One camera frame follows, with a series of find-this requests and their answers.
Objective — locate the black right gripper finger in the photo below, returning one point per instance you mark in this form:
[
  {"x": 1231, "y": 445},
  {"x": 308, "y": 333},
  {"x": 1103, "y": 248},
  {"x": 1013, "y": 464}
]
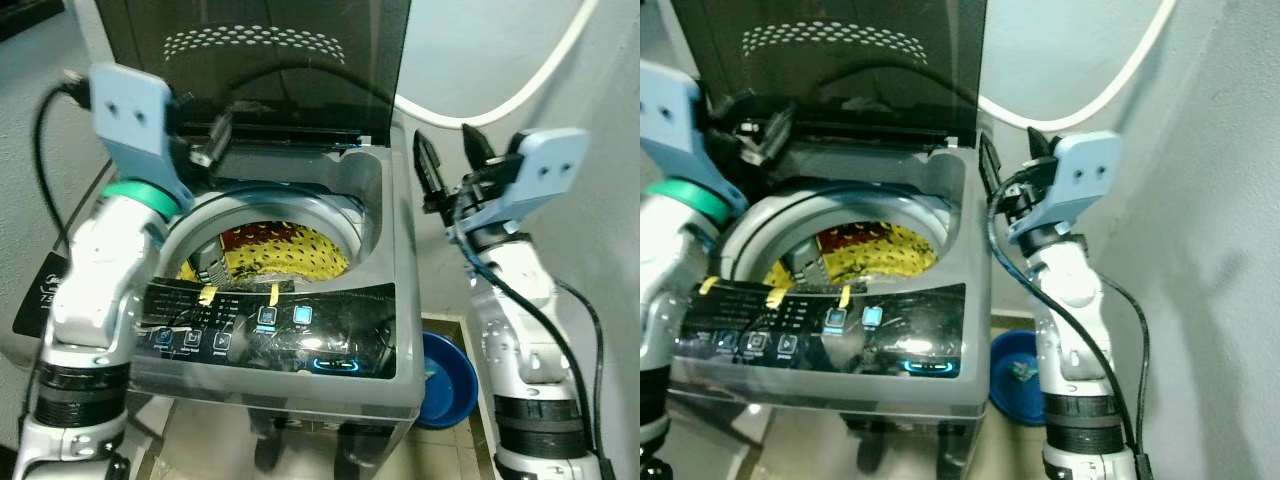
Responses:
[
  {"x": 1042, "y": 147},
  {"x": 477, "y": 147},
  {"x": 429, "y": 170},
  {"x": 990, "y": 165}
]

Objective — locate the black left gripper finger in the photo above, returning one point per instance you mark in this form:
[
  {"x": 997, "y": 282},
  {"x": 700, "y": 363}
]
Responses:
[
  {"x": 220, "y": 135},
  {"x": 782, "y": 130},
  {"x": 197, "y": 152},
  {"x": 752, "y": 140}
]

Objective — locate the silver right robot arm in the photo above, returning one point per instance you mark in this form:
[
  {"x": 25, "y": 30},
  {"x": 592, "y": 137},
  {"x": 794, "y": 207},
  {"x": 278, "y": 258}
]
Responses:
[
  {"x": 1075, "y": 340},
  {"x": 530, "y": 340}
]

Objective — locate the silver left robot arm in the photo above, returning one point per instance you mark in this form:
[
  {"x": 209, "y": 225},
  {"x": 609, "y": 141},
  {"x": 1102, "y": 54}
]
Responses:
[
  {"x": 95, "y": 270},
  {"x": 665, "y": 260}
]

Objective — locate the grey top-loading washing machine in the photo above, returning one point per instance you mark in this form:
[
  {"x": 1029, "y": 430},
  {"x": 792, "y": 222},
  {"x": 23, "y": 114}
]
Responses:
[
  {"x": 965, "y": 250},
  {"x": 390, "y": 260}
]

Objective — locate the dark tinted washer lid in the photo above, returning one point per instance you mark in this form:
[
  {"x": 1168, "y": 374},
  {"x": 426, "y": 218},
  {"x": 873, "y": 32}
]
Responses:
[
  {"x": 270, "y": 70},
  {"x": 850, "y": 70}
]

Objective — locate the red cloth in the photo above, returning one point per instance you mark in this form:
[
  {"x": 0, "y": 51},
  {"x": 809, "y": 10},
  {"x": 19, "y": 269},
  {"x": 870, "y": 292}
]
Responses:
[
  {"x": 255, "y": 238},
  {"x": 850, "y": 238}
]

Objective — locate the yellow perforated cloth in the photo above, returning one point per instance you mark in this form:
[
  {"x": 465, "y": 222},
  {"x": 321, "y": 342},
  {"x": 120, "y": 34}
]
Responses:
[
  {"x": 295, "y": 255},
  {"x": 890, "y": 262}
]

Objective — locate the yellow tape strip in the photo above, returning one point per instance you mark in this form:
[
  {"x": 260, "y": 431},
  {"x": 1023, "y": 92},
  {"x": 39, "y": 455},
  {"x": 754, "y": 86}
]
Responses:
[
  {"x": 207, "y": 295},
  {"x": 775, "y": 297},
  {"x": 845, "y": 296},
  {"x": 274, "y": 294},
  {"x": 708, "y": 285}
]

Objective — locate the blue plastic basin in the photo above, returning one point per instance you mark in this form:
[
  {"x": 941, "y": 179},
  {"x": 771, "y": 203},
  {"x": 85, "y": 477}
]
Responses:
[
  {"x": 1015, "y": 375},
  {"x": 448, "y": 380}
]

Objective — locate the black washer control panel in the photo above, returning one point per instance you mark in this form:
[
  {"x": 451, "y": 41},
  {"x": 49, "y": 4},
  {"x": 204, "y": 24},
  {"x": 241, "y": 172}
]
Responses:
[
  {"x": 900, "y": 335},
  {"x": 330, "y": 335}
]

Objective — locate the black washer foot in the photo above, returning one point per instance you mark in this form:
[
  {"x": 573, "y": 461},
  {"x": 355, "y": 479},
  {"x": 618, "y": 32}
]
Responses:
[
  {"x": 365, "y": 450},
  {"x": 958, "y": 455},
  {"x": 267, "y": 445},
  {"x": 868, "y": 445}
]

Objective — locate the light blue right wrist camera mount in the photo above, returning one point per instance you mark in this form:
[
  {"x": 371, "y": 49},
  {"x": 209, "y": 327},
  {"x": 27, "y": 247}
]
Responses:
[
  {"x": 1085, "y": 175},
  {"x": 545, "y": 170}
]

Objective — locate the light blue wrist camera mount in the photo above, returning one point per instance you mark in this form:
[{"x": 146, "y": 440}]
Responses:
[
  {"x": 135, "y": 120},
  {"x": 545, "y": 170},
  {"x": 672, "y": 120},
  {"x": 1085, "y": 175}
]

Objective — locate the light blue left wrist camera mount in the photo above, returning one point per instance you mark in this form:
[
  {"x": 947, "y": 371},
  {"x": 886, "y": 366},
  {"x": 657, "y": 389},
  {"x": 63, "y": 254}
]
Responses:
[
  {"x": 672, "y": 120},
  {"x": 135, "y": 120}
]

